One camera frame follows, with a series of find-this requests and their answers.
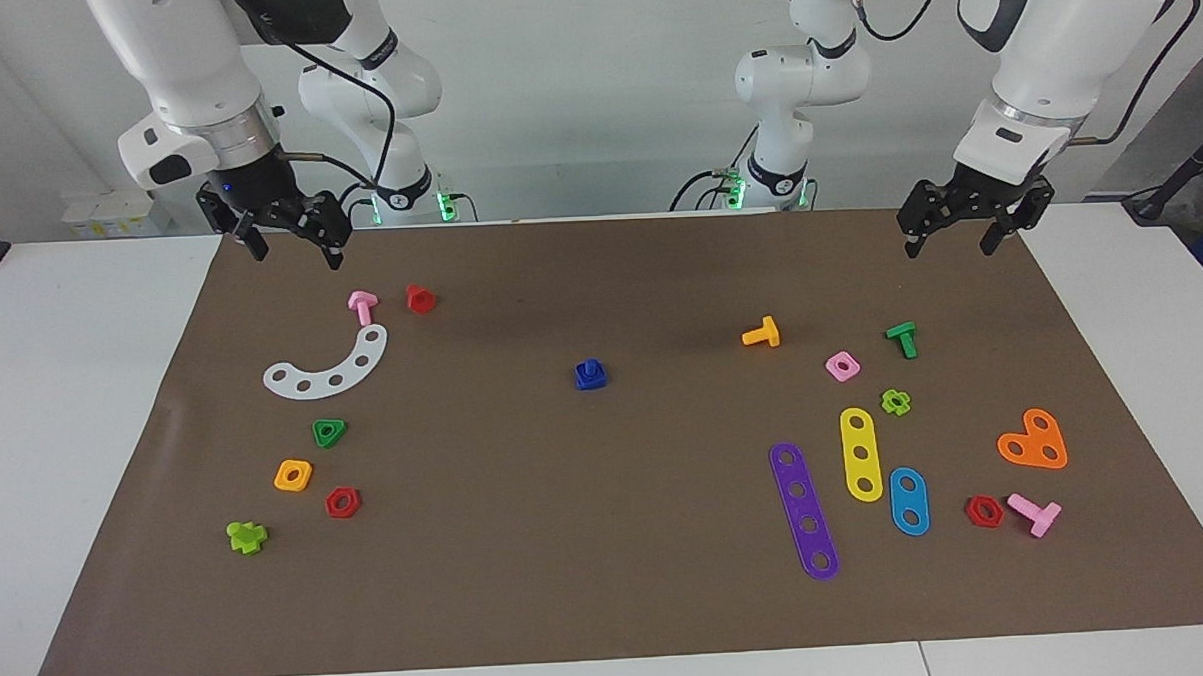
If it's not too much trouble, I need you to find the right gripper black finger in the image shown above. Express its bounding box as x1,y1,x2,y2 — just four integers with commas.
307,222,352,272
232,215,270,264

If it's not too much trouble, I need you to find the white curved perforated strip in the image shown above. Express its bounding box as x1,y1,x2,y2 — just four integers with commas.
261,323,391,402

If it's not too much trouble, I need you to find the white background box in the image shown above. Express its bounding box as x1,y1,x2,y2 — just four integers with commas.
61,188,164,241

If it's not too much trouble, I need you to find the black stand with base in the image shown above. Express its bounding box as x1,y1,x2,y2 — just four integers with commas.
1119,117,1203,226

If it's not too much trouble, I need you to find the yellow three-hole strip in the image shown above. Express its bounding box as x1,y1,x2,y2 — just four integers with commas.
839,406,885,505

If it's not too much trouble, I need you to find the orange heart-shaped plate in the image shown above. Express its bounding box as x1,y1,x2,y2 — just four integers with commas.
995,407,1069,472

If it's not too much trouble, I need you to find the blue two-hole strip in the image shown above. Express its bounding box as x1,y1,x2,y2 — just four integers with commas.
887,466,932,538

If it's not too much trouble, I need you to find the purple four-hole strip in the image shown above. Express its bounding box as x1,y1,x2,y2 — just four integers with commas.
768,440,841,583

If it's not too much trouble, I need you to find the lime green cross screw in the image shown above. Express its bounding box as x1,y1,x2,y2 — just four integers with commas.
226,520,270,557

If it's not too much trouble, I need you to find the brown table mat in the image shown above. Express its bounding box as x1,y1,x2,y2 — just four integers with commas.
16,195,1203,676

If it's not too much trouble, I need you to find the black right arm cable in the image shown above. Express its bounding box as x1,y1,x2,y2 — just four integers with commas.
229,0,403,227

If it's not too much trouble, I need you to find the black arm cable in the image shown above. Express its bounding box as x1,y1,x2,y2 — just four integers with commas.
229,0,403,227
845,0,1203,155

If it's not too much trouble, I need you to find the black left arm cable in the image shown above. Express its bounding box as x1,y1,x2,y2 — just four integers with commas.
845,0,1203,155

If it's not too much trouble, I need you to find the black base cable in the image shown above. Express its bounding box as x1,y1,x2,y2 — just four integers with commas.
669,166,758,213

